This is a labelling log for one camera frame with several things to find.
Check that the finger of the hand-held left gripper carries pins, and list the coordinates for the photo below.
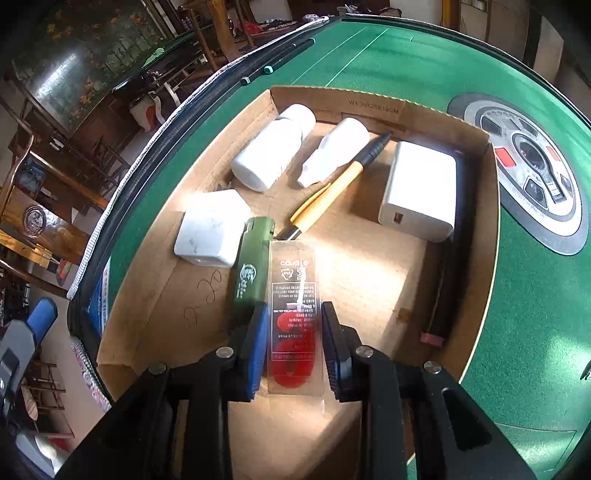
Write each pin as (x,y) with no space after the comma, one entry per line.
(42,318)

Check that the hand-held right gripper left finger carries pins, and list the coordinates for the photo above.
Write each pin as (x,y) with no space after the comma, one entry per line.
(258,350)

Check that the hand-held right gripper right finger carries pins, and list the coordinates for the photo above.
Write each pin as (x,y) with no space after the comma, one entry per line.
(334,350)

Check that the clear package with red item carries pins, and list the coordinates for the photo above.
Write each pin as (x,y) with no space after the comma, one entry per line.
(293,295)

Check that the cardboard box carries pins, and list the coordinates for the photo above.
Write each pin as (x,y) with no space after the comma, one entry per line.
(369,277)

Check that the green lighter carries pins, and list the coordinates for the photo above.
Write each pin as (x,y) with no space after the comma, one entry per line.
(251,263)

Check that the black art marker pink cap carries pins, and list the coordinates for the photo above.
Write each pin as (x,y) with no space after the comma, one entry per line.
(441,300)

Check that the small white charger red port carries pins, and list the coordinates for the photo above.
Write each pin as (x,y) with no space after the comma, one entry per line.
(207,226)

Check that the orange ballpoint pen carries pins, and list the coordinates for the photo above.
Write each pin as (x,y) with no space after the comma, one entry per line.
(328,196)

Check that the large white power adapter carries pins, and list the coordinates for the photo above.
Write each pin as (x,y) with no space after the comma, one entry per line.
(420,184)

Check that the small white plastic bottle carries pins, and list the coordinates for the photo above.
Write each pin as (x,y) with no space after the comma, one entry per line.
(332,152)

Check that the large white plastic bottle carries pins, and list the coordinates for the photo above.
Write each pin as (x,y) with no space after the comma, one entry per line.
(268,152)

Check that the wooden chair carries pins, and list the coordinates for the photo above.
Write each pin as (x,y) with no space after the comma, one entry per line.
(55,194)

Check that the round table control panel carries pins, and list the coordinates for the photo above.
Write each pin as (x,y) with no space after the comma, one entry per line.
(512,217)

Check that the black marker teal cap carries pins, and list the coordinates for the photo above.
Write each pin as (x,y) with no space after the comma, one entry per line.
(246,81)
(267,70)

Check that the floral wall painting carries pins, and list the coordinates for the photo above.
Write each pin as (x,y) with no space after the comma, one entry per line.
(78,60)

